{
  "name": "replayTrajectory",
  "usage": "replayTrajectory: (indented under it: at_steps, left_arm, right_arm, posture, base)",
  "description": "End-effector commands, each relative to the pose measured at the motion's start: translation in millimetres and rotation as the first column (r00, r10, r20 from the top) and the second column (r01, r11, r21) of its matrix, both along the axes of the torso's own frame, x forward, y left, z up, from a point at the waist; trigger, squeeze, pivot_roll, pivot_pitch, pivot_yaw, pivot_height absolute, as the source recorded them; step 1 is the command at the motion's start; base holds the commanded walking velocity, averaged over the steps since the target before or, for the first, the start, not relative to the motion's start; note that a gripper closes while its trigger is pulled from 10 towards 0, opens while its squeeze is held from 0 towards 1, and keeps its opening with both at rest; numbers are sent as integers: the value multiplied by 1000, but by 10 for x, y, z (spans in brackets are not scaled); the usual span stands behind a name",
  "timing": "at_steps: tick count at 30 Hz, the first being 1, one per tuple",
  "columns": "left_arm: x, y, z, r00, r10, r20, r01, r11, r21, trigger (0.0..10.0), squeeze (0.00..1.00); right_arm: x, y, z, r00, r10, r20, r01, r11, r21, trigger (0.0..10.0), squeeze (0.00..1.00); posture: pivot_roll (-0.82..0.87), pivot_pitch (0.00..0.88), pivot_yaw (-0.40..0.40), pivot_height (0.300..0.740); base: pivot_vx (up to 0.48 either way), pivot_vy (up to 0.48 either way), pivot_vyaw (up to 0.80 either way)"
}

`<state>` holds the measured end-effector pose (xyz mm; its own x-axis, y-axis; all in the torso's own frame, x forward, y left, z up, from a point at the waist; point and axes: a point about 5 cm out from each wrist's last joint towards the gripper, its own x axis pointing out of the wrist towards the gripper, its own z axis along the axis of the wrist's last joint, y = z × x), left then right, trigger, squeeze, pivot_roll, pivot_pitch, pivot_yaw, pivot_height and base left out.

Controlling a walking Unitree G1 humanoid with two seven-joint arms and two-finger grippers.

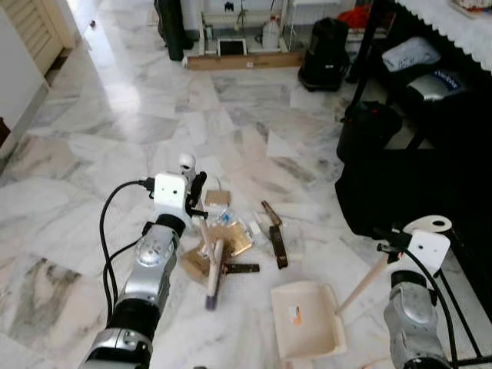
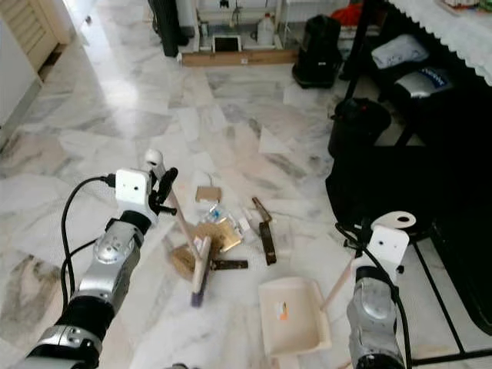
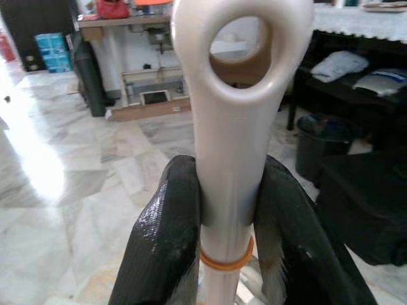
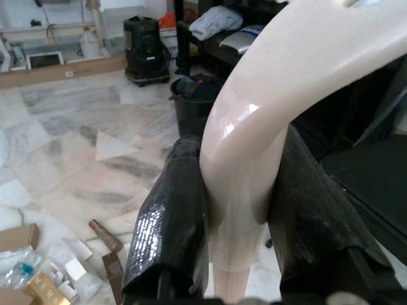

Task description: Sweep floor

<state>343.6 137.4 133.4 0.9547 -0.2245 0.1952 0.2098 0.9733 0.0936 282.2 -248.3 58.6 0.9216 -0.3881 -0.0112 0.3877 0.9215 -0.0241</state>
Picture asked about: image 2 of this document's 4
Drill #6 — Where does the tall black appliance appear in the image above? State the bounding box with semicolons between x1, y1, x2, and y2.
147;0;190;59

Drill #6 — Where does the red cloth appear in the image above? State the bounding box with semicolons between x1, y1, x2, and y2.
330;2;364;27

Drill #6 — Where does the long brown cardboard strip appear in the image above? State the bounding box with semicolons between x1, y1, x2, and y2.
251;196;278;267

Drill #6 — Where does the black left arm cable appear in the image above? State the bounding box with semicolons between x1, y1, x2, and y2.
60;175;121;308

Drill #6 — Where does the clear plastic wrapper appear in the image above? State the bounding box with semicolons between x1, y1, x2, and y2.
205;203;232;226

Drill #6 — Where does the long wooden plank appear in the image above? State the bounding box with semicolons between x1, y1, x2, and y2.
180;49;300;68

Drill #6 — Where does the tan crumpled cardboard piece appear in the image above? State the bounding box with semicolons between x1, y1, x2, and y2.
170;244;201;278

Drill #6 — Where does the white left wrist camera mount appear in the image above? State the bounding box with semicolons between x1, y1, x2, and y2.
115;168;155;221

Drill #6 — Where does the small square cardboard piece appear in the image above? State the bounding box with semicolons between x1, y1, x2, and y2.
194;185;223;204

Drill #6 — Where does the white lace tablecloth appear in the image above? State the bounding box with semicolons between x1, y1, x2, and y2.
387;0;492;87

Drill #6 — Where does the white plastic bag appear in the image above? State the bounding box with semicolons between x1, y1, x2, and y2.
370;34;431;71

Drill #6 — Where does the black table with frame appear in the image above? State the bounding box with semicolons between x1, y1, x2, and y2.
324;0;492;364

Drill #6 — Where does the silver and blue bag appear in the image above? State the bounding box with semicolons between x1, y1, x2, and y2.
391;67;454;101

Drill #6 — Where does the white wire rack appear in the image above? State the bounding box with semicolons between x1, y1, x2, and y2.
194;0;317;52

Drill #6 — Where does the white framed tablet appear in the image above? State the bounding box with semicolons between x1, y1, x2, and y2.
211;34;242;54

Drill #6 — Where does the dark flat strip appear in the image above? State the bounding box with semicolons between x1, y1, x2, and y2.
211;259;249;271

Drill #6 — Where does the clear plastic jug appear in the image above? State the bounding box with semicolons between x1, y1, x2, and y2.
254;12;277;48

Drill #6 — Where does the black round bag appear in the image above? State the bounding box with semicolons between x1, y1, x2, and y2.
327;97;394;159

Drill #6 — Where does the louvered wooden door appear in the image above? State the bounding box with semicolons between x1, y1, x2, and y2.
0;0;75;72

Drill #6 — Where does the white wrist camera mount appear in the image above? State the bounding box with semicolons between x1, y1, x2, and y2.
368;224;411;273
115;168;155;221

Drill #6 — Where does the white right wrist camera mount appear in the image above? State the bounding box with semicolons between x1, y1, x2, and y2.
368;224;411;273

